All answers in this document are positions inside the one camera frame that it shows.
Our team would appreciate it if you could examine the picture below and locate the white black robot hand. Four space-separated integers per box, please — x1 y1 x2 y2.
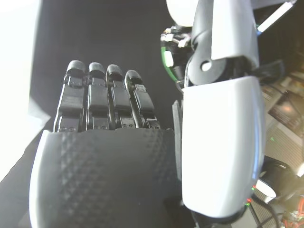
28 0 266 228

